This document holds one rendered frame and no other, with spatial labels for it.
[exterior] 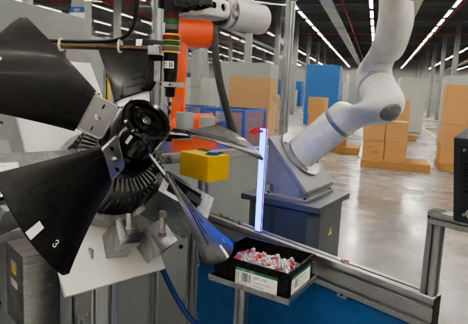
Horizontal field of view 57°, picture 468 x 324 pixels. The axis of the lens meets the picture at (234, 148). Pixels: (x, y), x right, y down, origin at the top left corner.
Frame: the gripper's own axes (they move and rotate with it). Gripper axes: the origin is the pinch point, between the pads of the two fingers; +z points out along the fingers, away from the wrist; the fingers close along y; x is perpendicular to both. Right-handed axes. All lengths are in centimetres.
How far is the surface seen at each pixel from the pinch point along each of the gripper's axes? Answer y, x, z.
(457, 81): 356, 37, -1160
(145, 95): 4.1, -22.9, 4.2
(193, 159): 29, -45, -31
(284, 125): 70, -38, -127
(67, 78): 5.5, -19.9, 23.3
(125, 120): -5.5, -28.4, 15.1
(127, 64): 15.7, -15.1, 2.8
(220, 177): 21, -51, -37
